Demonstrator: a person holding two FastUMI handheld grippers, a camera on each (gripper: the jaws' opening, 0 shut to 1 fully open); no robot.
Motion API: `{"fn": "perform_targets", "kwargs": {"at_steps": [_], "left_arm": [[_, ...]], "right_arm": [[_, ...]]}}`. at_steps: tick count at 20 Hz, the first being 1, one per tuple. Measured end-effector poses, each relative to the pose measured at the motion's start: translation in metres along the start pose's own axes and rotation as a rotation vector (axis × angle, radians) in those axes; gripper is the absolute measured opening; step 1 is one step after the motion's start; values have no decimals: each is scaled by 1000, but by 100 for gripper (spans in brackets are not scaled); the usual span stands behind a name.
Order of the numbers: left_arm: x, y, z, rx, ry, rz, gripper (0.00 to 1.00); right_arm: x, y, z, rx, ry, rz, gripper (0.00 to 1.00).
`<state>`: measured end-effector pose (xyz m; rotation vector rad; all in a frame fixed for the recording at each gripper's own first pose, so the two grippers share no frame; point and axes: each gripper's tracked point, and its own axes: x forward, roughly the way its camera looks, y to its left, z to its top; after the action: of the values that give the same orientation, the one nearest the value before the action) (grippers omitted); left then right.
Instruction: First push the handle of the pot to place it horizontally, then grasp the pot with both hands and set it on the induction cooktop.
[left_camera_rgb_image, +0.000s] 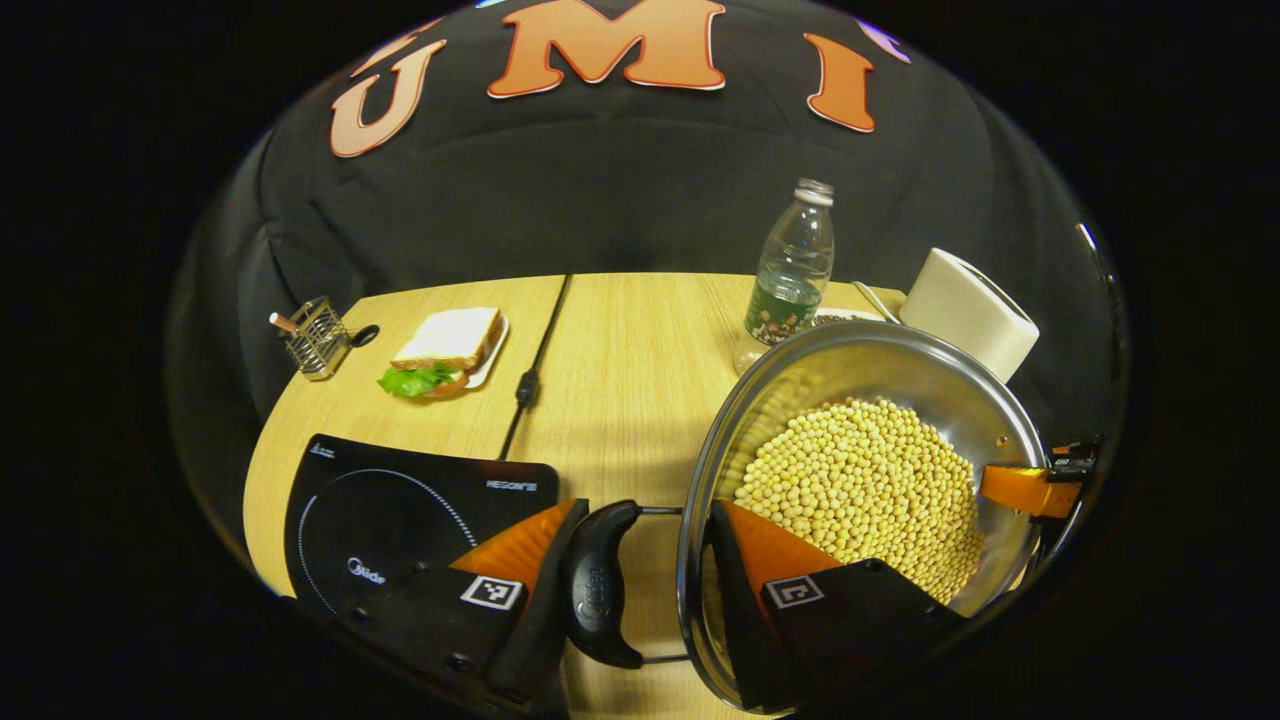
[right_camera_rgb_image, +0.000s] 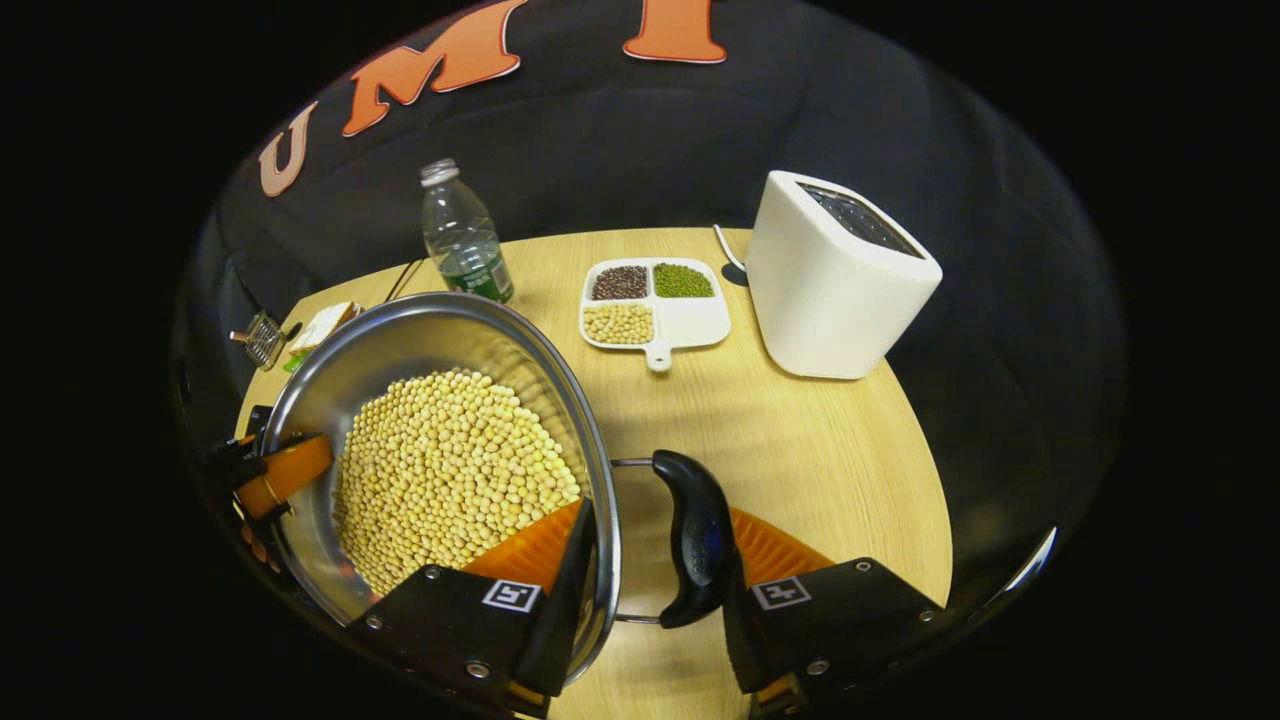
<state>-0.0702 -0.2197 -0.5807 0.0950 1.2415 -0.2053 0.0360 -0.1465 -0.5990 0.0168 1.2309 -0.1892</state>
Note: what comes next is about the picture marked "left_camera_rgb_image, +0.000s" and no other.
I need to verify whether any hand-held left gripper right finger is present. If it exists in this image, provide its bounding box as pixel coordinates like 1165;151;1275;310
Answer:
708;498;966;713

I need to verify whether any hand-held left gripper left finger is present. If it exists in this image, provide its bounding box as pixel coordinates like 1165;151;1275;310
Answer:
335;498;591;716

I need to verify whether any pile of yellow soybeans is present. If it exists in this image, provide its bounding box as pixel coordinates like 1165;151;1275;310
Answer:
733;397;986;604

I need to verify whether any black induction cooktop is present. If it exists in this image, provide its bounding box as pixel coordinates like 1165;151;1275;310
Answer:
284;433;561;621

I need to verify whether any steel pot with black handles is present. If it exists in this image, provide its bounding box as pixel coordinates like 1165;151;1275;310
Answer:
560;320;1049;713

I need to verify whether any white toaster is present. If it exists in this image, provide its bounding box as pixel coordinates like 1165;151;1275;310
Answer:
898;247;1041;384

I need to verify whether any small white plate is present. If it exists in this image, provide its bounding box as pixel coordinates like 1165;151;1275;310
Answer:
462;314;511;391

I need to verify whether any sandwich with lettuce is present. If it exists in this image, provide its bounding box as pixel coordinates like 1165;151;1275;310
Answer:
378;306;503;399

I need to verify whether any clear plastic water bottle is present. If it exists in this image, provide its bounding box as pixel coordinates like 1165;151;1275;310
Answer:
735;178;836;376

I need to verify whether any black backdrop cloth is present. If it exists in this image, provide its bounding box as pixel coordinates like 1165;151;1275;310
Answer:
165;0;1131;501

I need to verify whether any black power cable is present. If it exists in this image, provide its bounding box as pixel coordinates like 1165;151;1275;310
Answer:
497;273;573;461

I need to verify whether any wire mesh holder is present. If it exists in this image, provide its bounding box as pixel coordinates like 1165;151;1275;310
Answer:
284;296;353;382

